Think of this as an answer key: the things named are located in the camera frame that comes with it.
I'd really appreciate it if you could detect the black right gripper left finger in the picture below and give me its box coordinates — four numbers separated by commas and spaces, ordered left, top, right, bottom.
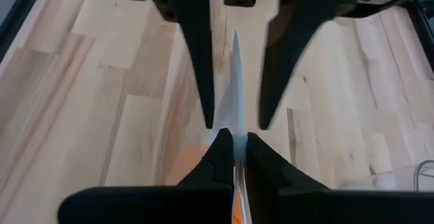
57, 128, 235, 224

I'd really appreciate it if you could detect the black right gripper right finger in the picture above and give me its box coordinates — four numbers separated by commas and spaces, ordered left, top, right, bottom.
243, 132, 434, 224

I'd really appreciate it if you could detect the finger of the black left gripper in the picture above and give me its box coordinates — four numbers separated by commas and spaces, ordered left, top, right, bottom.
148, 0, 216, 130
258, 0, 344, 131

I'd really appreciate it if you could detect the orange elastic bandage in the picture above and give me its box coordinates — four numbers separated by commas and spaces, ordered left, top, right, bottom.
165, 142, 245, 224

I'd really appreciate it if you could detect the clear plastic bag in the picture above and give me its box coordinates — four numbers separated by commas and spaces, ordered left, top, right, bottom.
203, 30, 254, 224

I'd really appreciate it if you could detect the black table frame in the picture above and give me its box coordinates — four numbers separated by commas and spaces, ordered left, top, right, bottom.
0, 0, 434, 74

